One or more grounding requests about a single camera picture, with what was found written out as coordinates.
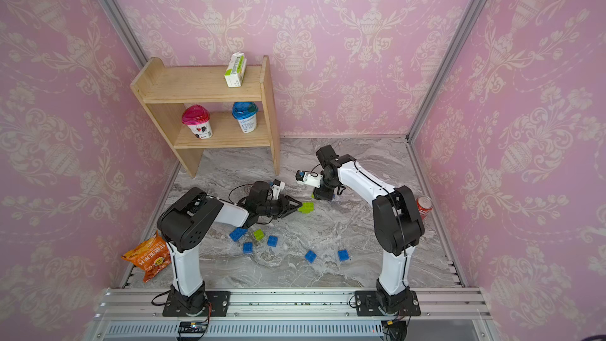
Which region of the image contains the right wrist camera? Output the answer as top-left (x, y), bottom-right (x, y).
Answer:
top-left (295, 170), bottom-right (322, 188)

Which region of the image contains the blue large lego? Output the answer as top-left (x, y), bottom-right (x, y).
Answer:
top-left (229, 227), bottom-right (248, 242)

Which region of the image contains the aluminium front rail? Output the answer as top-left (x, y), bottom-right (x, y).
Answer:
top-left (85, 287), bottom-right (499, 340)

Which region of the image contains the orange snack bag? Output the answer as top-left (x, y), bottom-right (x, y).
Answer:
top-left (122, 232), bottom-right (171, 283)

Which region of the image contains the red soda can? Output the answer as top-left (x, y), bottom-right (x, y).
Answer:
top-left (416, 195), bottom-right (433, 220)

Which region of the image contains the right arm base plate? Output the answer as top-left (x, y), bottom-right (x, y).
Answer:
top-left (351, 289), bottom-right (421, 317)

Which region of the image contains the green small lego centre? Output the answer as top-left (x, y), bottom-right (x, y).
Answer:
top-left (253, 229), bottom-right (265, 242)

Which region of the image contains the blue small lego front-centre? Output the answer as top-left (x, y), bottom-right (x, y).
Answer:
top-left (305, 250), bottom-right (317, 264)

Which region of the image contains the blue small lego front-left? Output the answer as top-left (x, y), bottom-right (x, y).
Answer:
top-left (242, 242), bottom-right (253, 254)

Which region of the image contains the green white carton box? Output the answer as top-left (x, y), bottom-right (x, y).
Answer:
top-left (224, 52), bottom-right (247, 88)

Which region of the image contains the blue small lego front-right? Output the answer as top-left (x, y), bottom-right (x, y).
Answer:
top-left (337, 249), bottom-right (350, 262)

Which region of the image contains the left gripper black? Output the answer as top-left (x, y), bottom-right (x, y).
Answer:
top-left (257, 194), bottom-right (303, 219)

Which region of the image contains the green lego pair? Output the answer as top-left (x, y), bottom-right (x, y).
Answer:
top-left (298, 202), bottom-right (315, 214)

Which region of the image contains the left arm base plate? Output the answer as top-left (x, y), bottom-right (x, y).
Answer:
top-left (163, 290), bottom-right (230, 318)

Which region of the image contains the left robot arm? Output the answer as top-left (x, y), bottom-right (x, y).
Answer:
top-left (157, 181), bottom-right (303, 317)

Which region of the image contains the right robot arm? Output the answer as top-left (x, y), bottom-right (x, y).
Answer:
top-left (313, 145), bottom-right (425, 317)

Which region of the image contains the wooden two-tier shelf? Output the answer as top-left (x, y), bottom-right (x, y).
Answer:
top-left (130, 55), bottom-right (280, 177)

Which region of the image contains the pink lid yogurt cup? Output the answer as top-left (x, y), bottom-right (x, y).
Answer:
top-left (181, 104), bottom-right (213, 139)

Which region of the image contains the blue lid yogurt cup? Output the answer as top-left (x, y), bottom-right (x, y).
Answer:
top-left (232, 102), bottom-right (258, 134)

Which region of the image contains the blue small lego middle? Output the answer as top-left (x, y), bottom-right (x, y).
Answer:
top-left (267, 235), bottom-right (279, 247)

